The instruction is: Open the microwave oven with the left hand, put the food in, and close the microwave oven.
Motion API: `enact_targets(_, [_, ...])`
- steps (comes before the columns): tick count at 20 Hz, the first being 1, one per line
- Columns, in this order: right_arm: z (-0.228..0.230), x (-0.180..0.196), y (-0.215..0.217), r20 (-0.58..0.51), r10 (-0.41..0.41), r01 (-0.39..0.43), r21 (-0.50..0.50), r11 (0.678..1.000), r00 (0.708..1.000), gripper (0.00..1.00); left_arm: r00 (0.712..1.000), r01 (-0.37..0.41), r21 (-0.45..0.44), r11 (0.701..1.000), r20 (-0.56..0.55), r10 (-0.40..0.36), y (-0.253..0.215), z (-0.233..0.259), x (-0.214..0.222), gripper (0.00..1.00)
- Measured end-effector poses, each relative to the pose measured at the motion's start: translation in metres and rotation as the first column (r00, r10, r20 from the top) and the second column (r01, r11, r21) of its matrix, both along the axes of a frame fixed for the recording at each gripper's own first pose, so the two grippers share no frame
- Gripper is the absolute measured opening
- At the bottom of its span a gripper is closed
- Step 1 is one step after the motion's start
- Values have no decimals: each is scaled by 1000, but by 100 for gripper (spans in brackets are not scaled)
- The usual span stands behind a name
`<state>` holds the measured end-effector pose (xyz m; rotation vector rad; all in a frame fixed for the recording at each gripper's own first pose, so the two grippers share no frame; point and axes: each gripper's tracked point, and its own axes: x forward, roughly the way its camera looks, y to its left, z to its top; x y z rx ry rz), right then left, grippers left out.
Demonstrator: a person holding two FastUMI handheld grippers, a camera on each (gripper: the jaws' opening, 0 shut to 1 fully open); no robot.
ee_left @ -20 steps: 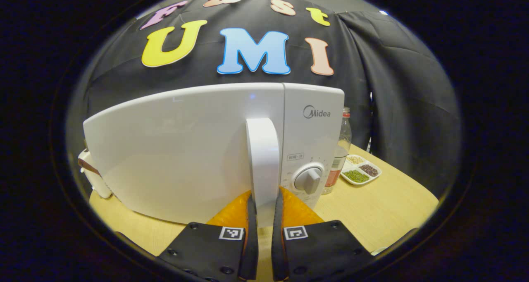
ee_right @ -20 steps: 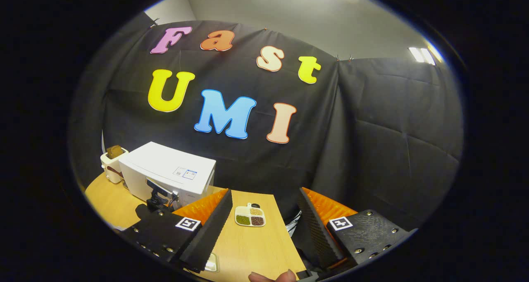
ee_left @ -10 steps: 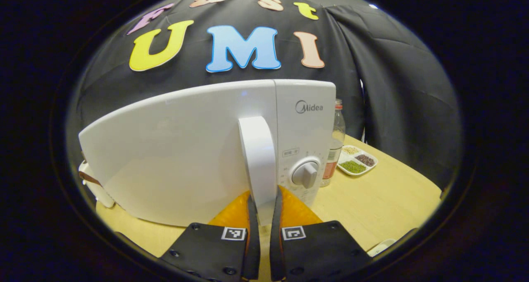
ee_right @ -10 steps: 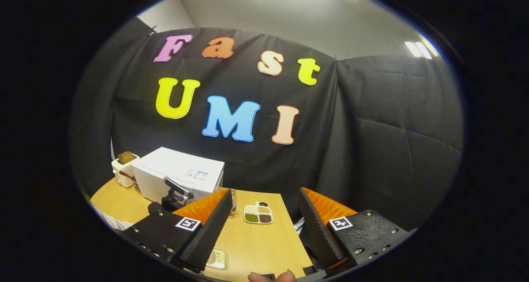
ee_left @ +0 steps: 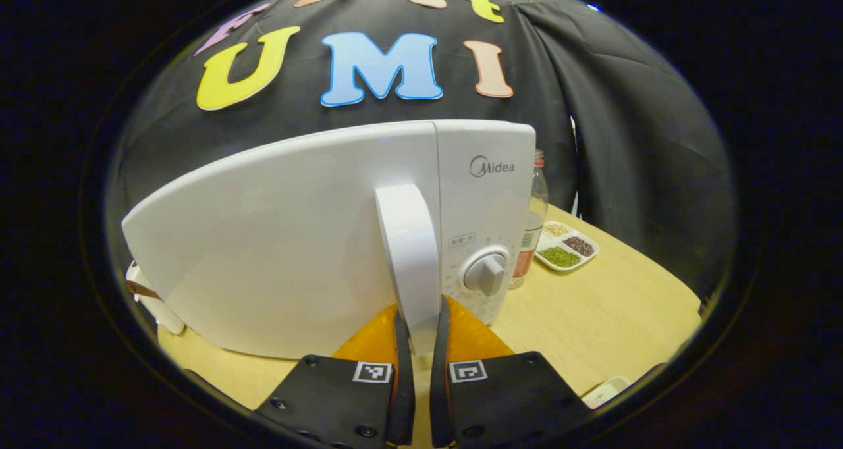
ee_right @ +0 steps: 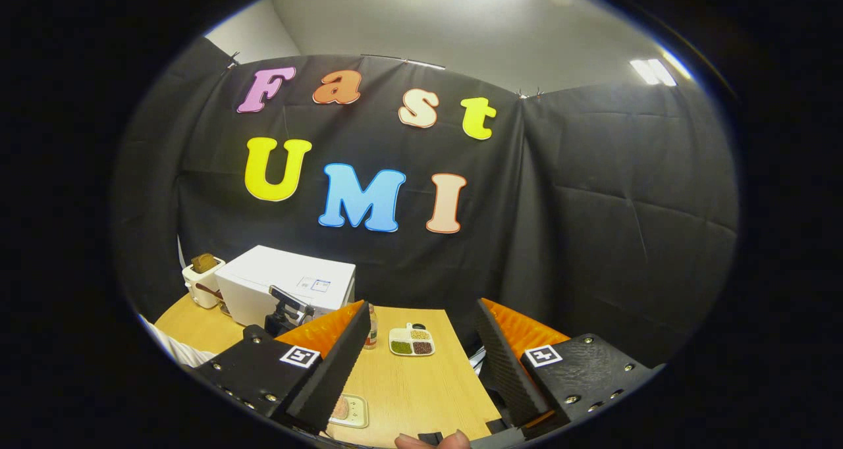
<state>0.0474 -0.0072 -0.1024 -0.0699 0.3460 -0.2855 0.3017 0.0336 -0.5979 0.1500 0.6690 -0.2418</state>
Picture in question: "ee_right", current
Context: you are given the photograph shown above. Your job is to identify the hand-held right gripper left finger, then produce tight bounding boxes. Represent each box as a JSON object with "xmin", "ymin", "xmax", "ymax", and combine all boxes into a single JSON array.
[{"xmin": 191, "ymin": 299, "xmax": 371, "ymax": 435}]

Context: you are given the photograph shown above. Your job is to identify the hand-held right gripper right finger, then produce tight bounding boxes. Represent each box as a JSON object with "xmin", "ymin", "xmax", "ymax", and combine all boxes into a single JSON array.
[{"xmin": 474, "ymin": 297, "xmax": 663, "ymax": 430}]

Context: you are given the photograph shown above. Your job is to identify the white microwave oven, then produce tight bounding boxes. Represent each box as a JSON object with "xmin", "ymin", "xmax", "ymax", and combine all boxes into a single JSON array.
[{"xmin": 215, "ymin": 245, "xmax": 357, "ymax": 329}]

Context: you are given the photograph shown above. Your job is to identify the pale cherry print plate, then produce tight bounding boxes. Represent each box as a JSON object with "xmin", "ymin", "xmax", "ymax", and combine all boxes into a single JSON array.
[{"xmin": 328, "ymin": 394, "xmax": 370, "ymax": 429}]

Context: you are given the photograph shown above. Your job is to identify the divided white bean plate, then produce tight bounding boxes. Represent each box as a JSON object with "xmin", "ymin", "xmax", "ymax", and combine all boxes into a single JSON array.
[{"xmin": 389, "ymin": 323, "xmax": 436, "ymax": 357}]

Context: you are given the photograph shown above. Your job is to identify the white toaster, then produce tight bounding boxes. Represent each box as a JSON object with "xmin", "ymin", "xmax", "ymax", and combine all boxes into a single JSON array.
[{"xmin": 182, "ymin": 257, "xmax": 227, "ymax": 309}]

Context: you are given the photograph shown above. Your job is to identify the black backdrop cloth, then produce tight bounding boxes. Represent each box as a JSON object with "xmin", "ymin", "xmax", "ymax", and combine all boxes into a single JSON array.
[{"xmin": 112, "ymin": 38, "xmax": 738, "ymax": 371}]

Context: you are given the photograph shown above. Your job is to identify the ceiling light panel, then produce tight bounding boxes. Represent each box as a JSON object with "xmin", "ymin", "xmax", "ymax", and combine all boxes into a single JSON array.
[{"xmin": 629, "ymin": 57, "xmax": 679, "ymax": 86}]

